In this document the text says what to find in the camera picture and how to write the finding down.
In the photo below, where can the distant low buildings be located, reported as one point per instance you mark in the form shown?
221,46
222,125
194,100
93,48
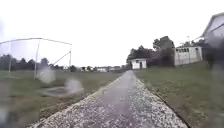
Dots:
103,69

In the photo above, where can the small white shed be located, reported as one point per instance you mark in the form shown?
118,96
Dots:
139,63

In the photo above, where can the grey gravel path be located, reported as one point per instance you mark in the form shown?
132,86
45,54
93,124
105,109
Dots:
116,100

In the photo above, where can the group of dark trees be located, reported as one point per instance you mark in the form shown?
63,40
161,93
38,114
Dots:
156,51

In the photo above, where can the grass slope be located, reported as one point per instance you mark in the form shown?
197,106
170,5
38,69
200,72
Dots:
186,86

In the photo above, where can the distant tree line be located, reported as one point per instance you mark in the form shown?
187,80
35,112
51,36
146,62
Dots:
23,63

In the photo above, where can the grass field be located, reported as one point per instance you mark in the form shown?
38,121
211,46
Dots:
20,100

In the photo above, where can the grey gabled building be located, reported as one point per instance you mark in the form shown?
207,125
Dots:
216,30

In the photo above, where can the white goal frame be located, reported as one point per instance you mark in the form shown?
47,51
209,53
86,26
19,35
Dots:
36,56

